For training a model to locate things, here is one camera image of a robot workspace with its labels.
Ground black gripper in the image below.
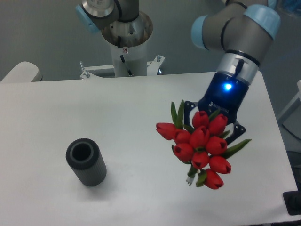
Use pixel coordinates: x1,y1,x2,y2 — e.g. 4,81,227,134
183,73,249,144

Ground red tulip bouquet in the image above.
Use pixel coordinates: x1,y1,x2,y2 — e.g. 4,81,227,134
156,101,250,190

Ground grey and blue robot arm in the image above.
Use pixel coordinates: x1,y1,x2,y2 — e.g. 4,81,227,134
75,0,280,144

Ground dark grey ribbed vase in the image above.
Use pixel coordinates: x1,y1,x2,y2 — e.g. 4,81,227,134
65,138,107,186

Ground black device at table edge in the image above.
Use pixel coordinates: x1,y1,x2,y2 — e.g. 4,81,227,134
283,191,301,216

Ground white chair corner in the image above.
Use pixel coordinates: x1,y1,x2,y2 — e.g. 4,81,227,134
0,61,43,84

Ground black cable on pedestal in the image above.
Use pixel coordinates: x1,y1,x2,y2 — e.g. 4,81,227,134
117,35,134,77

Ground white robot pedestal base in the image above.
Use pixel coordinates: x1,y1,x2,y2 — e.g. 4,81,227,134
80,11,165,79

